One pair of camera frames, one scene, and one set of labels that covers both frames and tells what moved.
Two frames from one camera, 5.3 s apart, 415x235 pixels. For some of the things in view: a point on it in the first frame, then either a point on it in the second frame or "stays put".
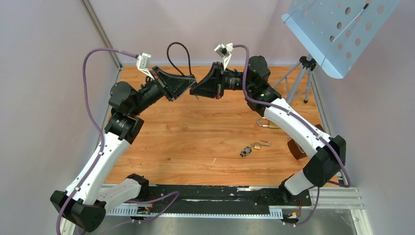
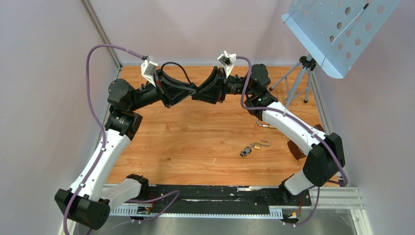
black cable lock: (169, 46) -> (169, 62)
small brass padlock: (257, 145) stays put
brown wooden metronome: (298, 151) stays put
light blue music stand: (336, 32) stays put
